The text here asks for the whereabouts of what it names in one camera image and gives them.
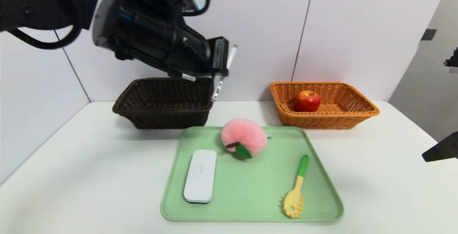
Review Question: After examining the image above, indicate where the orange wicker basket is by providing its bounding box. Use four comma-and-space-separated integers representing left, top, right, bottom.
269, 81, 380, 130

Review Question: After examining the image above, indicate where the yellow spoon with green handle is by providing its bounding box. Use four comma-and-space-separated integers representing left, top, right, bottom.
283, 155, 309, 219

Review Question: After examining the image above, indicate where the white marker pen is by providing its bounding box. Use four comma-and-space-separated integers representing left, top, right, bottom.
211, 45, 238, 103

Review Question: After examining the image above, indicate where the dark brown wicker basket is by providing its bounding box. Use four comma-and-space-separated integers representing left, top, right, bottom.
112, 77, 214, 129

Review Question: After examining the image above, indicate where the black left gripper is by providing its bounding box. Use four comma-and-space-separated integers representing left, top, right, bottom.
206, 36, 229, 77

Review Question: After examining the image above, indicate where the white whiteboard eraser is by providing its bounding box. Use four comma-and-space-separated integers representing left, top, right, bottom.
184, 150, 217, 204

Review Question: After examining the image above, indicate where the light green plastic tray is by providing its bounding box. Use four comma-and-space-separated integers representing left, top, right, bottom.
161, 126, 345, 223

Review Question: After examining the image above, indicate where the pink plush peach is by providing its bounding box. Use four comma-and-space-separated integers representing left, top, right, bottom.
221, 118, 268, 160

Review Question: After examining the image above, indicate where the red apple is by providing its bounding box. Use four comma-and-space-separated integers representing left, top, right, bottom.
294, 90, 321, 112

